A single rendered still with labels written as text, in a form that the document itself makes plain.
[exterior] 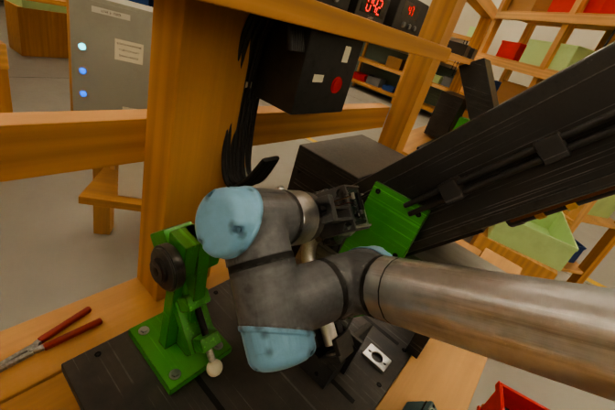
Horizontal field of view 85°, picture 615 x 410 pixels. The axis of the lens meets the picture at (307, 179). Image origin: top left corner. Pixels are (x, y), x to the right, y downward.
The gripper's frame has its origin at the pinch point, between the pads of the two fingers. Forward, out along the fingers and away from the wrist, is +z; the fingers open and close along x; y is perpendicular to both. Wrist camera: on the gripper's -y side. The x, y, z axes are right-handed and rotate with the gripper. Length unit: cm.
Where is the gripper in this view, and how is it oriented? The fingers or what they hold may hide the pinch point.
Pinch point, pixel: (349, 215)
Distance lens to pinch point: 65.8
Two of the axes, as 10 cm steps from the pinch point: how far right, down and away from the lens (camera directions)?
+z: 5.5, 0.6, 8.4
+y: 8.1, -3.0, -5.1
